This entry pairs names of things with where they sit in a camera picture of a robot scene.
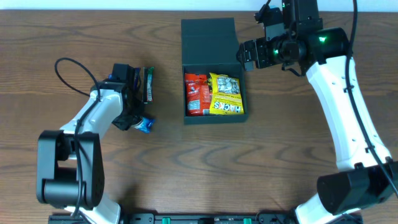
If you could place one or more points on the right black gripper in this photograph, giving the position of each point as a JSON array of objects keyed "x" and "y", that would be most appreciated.
[{"x": 252, "y": 53}]

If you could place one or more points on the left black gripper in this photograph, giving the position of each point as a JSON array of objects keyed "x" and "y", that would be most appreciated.
[{"x": 125, "y": 123}]

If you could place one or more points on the blue Oreo cookie pack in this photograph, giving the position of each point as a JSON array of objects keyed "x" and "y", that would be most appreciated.
[{"x": 144, "y": 124}]

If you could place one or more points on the dark green box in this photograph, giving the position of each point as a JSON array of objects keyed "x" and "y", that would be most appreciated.
[{"x": 210, "y": 45}]

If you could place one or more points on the green chocolate bar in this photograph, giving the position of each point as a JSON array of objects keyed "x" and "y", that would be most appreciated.
[{"x": 147, "y": 91}]

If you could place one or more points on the yellow candy bag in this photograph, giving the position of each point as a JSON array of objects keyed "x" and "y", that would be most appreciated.
[{"x": 226, "y": 95}]

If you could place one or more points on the red snack bag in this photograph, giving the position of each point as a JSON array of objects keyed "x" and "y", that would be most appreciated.
[{"x": 198, "y": 95}]

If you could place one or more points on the purple Dairy Milk bar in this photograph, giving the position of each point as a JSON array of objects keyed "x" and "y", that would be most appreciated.
[{"x": 137, "y": 79}]

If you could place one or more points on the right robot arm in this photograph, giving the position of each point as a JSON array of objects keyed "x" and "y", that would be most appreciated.
[{"x": 367, "y": 173}]

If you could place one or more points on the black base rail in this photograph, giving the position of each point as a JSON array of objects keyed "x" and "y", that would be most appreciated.
[{"x": 149, "y": 218}]

